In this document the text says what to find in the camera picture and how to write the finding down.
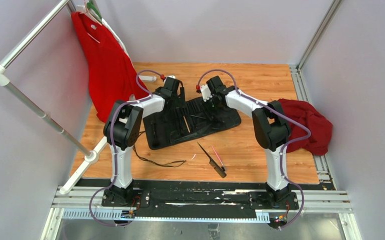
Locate black makeup brush roll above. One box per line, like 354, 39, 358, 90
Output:
143, 97, 242, 150

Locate pink handled makeup brush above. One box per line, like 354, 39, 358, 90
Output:
211, 145, 226, 172

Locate black comb brush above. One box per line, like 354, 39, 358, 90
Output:
197, 143, 227, 179

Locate black angled brush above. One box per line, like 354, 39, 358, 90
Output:
190, 114, 207, 120

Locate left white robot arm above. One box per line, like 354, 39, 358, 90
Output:
103, 76, 185, 207

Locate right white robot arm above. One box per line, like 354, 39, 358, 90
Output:
196, 76, 291, 209

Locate red hanging shirt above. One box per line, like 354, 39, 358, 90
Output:
71, 12, 149, 122

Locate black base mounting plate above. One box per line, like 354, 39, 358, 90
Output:
101, 180, 300, 220

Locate dark red crumpled cloth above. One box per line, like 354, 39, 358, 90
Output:
278, 98, 333, 156

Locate green white hangers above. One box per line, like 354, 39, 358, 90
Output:
75, 0, 103, 25

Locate metal clothes rack pole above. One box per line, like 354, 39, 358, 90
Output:
0, 0, 91, 195

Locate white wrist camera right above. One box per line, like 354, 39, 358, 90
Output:
196, 84, 212, 102

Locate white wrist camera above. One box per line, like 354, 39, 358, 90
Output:
196, 84, 212, 102
160, 74, 176, 81

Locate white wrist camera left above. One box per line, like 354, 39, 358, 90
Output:
160, 74, 176, 81

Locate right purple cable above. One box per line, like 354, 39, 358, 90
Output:
195, 69, 312, 229

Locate black tie cord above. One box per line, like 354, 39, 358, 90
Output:
133, 145, 187, 169

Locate aluminium frame post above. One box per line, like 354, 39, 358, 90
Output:
296, 0, 343, 72

